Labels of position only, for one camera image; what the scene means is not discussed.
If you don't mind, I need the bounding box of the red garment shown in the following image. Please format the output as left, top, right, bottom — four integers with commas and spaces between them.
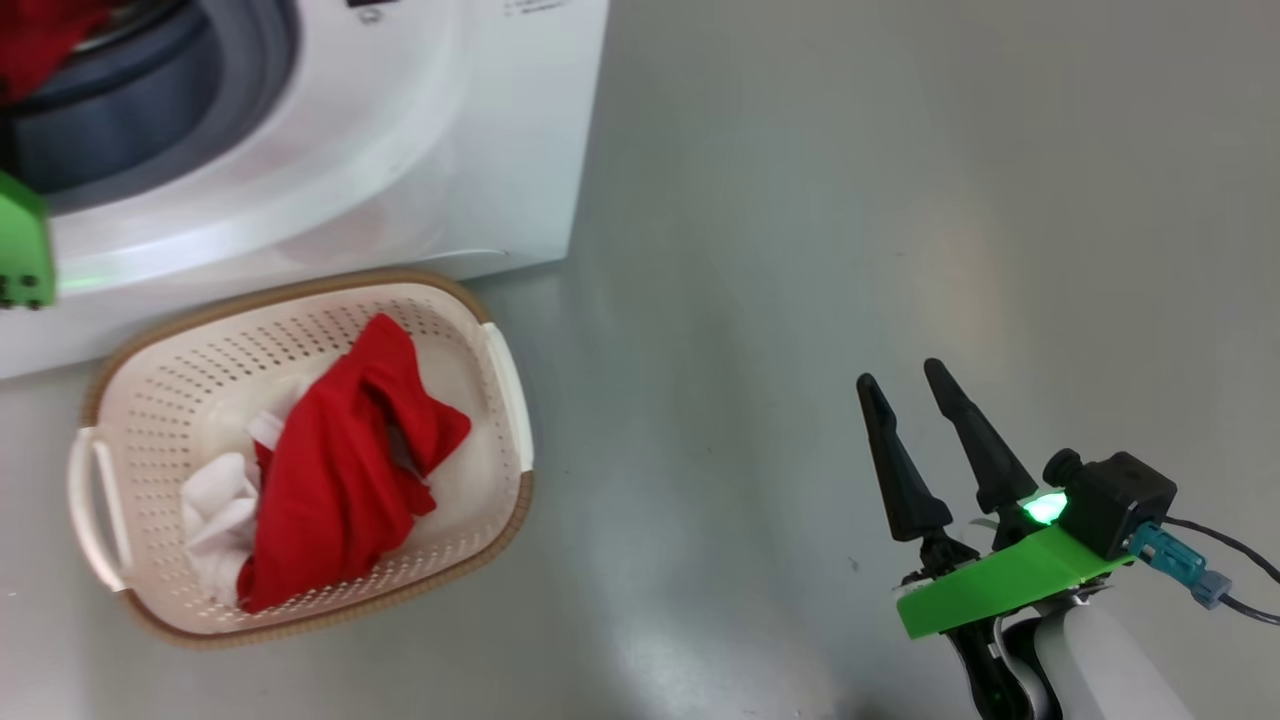
237, 313, 473, 614
0, 0, 113, 104

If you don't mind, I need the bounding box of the grey camera cable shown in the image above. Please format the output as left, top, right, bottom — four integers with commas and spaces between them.
1222, 594, 1280, 627

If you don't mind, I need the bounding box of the teal right camera connector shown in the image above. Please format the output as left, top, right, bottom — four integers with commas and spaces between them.
1128, 522, 1233, 610

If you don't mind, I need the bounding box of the white front-load washing machine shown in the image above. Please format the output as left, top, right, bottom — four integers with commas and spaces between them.
0, 0, 611, 381

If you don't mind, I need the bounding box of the cream plastic laundry basket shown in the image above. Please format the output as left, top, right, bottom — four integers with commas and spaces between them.
67, 268, 536, 649

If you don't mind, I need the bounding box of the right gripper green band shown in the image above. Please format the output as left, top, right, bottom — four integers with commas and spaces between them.
856, 358, 1136, 720

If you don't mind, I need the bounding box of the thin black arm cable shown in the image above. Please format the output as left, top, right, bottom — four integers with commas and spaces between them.
1163, 516, 1280, 585

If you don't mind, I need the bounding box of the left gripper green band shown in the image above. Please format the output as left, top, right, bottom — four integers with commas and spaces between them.
0, 168, 58, 311

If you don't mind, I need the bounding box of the white garment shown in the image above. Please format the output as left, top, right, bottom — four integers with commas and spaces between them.
180, 378, 313, 609

